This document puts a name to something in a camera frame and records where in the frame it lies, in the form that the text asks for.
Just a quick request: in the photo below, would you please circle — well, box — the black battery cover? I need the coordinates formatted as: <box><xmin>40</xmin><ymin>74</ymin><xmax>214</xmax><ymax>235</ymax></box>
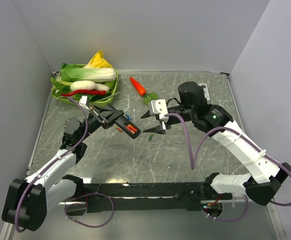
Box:
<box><xmin>173</xmin><ymin>188</ymin><xmax>185</xmax><ymax>201</ymax></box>

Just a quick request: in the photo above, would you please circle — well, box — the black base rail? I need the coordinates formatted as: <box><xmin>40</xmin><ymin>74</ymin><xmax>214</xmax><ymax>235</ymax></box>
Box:
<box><xmin>66</xmin><ymin>182</ymin><xmax>233</xmax><ymax>213</ymax></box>

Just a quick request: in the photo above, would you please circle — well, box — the red battery cluster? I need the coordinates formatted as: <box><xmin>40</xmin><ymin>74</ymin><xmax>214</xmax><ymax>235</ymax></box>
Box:
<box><xmin>125</xmin><ymin>125</ymin><xmax>135</xmax><ymax>134</ymax></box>

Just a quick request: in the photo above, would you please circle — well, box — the black remote control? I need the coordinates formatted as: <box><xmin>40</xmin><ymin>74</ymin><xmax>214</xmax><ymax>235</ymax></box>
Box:
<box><xmin>114</xmin><ymin>115</ymin><xmax>141</xmax><ymax>139</ymax></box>

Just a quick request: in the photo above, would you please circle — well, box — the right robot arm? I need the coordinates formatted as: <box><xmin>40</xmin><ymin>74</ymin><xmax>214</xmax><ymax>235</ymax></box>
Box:
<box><xmin>142</xmin><ymin>81</ymin><xmax>291</xmax><ymax>206</ymax></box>

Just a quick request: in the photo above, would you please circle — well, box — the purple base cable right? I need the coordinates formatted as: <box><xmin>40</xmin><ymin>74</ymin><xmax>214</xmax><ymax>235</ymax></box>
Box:
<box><xmin>201</xmin><ymin>194</ymin><xmax>249</xmax><ymax>224</ymax></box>

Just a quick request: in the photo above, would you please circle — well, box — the white remote control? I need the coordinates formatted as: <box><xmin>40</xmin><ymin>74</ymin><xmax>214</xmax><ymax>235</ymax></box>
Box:
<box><xmin>199</xmin><ymin>83</ymin><xmax>211</xmax><ymax>102</ymax></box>

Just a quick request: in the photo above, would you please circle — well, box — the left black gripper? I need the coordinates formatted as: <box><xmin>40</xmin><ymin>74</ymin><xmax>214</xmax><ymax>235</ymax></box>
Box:
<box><xmin>78</xmin><ymin>104</ymin><xmax>124</xmax><ymax>142</ymax></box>

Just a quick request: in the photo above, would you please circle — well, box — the orange battery cluster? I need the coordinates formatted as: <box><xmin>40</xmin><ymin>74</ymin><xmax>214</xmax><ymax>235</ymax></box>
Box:
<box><xmin>128</xmin><ymin>124</ymin><xmax>138</xmax><ymax>132</ymax></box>

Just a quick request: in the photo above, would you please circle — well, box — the red chili pepper toy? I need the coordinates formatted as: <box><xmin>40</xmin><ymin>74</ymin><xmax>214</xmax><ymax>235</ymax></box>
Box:
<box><xmin>60</xmin><ymin>89</ymin><xmax>107</xmax><ymax>97</ymax></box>

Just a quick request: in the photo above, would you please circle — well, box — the yellow leaf toy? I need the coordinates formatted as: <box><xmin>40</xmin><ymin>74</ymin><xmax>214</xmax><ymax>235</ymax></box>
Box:
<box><xmin>83</xmin><ymin>50</ymin><xmax>113</xmax><ymax>69</ymax></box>

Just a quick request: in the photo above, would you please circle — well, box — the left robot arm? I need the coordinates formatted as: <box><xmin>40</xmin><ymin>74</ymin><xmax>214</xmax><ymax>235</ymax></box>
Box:
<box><xmin>2</xmin><ymin>104</ymin><xmax>124</xmax><ymax>233</ymax></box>

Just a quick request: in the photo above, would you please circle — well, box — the green tray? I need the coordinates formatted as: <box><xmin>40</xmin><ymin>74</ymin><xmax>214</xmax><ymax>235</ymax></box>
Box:
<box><xmin>50</xmin><ymin>63</ymin><xmax>119</xmax><ymax>107</ymax></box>

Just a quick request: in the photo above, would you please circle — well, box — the white radish toy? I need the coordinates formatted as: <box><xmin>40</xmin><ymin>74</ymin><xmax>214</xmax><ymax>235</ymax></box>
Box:
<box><xmin>70</xmin><ymin>80</ymin><xmax>110</xmax><ymax>92</ymax></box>

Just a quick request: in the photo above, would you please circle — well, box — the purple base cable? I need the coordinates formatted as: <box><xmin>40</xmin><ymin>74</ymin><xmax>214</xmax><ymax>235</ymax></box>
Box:
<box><xmin>64</xmin><ymin>192</ymin><xmax>115</xmax><ymax>229</ymax></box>
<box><xmin>201</xmin><ymin>194</ymin><xmax>249</xmax><ymax>224</ymax></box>

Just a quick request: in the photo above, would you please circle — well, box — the orange toy carrot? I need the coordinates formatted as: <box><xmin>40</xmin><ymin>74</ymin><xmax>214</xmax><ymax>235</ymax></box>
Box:
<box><xmin>129</xmin><ymin>76</ymin><xmax>159</xmax><ymax>105</ymax></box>

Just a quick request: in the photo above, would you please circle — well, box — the napa cabbage toy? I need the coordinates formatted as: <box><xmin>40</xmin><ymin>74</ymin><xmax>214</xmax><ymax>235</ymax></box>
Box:
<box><xmin>60</xmin><ymin>63</ymin><xmax>117</xmax><ymax>83</ymax></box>

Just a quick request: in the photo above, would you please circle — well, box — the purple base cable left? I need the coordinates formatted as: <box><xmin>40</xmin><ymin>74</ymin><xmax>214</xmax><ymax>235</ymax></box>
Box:
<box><xmin>64</xmin><ymin>192</ymin><xmax>115</xmax><ymax>229</ymax></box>

